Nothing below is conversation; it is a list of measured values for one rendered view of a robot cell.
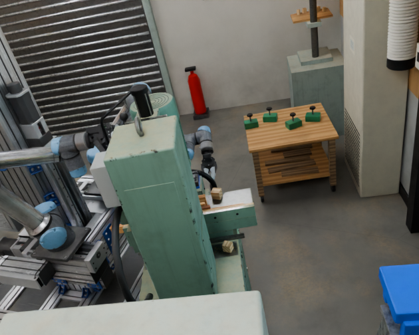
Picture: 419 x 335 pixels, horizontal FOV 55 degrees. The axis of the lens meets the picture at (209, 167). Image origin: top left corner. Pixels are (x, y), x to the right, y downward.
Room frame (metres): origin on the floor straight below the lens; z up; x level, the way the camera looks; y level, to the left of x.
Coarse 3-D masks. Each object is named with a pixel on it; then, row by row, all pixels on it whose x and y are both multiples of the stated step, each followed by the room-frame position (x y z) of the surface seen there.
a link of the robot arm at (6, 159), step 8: (0, 152) 1.58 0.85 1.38; (8, 152) 1.58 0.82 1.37; (16, 152) 1.59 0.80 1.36; (24, 152) 1.59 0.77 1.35; (32, 152) 1.60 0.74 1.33; (40, 152) 1.61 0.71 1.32; (48, 152) 1.61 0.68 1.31; (0, 160) 1.54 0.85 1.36; (8, 160) 1.55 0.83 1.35; (16, 160) 1.56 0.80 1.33; (24, 160) 1.57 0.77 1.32; (32, 160) 1.58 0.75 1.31; (40, 160) 1.59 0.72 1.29; (48, 160) 1.60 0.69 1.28; (56, 160) 1.62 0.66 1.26; (0, 168) 1.54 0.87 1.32
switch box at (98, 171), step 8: (104, 152) 1.17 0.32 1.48; (96, 160) 1.12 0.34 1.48; (96, 168) 1.08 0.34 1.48; (104, 168) 1.08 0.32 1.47; (96, 176) 1.08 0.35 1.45; (104, 176) 1.08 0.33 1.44; (96, 184) 1.08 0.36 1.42; (104, 184) 1.08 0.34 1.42; (104, 192) 1.08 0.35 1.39; (112, 192) 1.08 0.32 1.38; (104, 200) 1.08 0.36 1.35; (112, 200) 1.08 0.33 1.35
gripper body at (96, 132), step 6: (96, 126) 1.55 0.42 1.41; (108, 126) 1.52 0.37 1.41; (114, 126) 1.57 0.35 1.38; (90, 132) 1.54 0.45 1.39; (96, 132) 1.54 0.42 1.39; (102, 132) 1.52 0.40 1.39; (108, 132) 1.52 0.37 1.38; (90, 138) 1.53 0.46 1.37; (96, 138) 1.52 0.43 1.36; (102, 138) 1.51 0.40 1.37; (90, 144) 1.52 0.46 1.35; (102, 144) 1.51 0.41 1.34
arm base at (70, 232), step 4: (68, 228) 1.61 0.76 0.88; (68, 232) 1.58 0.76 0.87; (72, 232) 1.62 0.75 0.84; (68, 236) 1.57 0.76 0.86; (72, 236) 1.59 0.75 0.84; (68, 240) 1.56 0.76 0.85; (72, 240) 1.57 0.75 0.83; (64, 244) 1.54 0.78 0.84; (68, 244) 1.55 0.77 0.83; (60, 248) 1.53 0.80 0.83; (64, 248) 1.53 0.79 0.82
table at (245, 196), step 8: (208, 192) 1.65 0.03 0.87; (232, 192) 1.56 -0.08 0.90; (240, 192) 1.55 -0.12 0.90; (248, 192) 1.53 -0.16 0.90; (208, 200) 1.54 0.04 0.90; (216, 200) 1.53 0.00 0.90; (224, 200) 1.52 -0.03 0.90; (232, 200) 1.50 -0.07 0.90; (240, 200) 1.49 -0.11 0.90; (248, 200) 1.47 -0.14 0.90; (208, 224) 1.38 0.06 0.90; (216, 224) 1.37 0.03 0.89; (224, 224) 1.37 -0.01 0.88; (232, 224) 1.37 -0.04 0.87; (240, 224) 1.36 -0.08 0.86; (248, 224) 1.36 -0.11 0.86; (256, 224) 1.36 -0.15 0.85; (208, 232) 1.38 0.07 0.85; (128, 240) 1.41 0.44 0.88
